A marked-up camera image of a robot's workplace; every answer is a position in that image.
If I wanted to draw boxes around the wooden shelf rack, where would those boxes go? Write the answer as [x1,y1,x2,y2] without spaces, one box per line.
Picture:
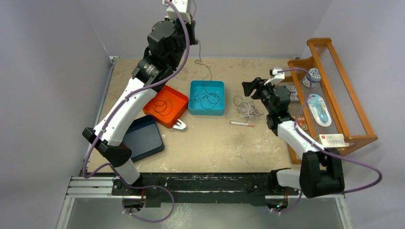
[281,38,377,156]

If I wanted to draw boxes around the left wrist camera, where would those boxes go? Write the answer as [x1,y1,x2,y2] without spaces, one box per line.
[162,0,192,24]

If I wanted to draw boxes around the blue white jar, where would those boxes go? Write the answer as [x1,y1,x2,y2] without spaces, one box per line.
[302,68,321,88]

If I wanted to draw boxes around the blue blister pack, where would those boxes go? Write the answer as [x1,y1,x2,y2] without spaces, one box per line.
[307,94,331,127]

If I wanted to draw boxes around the orange plastic tray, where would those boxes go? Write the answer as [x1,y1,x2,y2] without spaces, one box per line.
[143,85,189,128]

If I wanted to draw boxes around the coloured marker set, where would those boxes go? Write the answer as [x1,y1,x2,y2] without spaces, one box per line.
[286,85,299,102]

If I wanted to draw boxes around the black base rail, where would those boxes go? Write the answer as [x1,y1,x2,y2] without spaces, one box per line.
[112,172,298,208]

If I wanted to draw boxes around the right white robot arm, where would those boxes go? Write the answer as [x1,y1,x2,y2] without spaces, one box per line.
[242,77,345,198]

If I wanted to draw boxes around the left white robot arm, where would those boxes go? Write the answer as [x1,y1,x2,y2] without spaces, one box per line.
[82,18,197,195]

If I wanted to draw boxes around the small white stapler remover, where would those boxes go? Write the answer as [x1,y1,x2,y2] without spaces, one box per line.
[172,119,187,131]

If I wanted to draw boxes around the dark blue plastic tray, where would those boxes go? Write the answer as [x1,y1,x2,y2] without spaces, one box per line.
[123,115,165,162]

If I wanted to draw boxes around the aluminium frame rails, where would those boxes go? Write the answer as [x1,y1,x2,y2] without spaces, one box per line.
[57,177,353,229]

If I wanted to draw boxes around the white orange marker pen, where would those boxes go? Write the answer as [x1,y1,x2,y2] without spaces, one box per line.
[230,121,255,127]

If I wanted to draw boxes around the tangled cable pile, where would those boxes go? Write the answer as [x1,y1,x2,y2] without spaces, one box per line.
[227,95,264,121]

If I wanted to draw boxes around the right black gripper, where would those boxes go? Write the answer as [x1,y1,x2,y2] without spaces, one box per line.
[242,78,277,114]

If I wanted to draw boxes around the black cable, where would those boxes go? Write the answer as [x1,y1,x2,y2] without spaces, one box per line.
[190,86,221,111]

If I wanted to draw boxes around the teal plastic tray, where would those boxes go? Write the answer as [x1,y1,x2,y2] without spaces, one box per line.
[188,80,225,116]

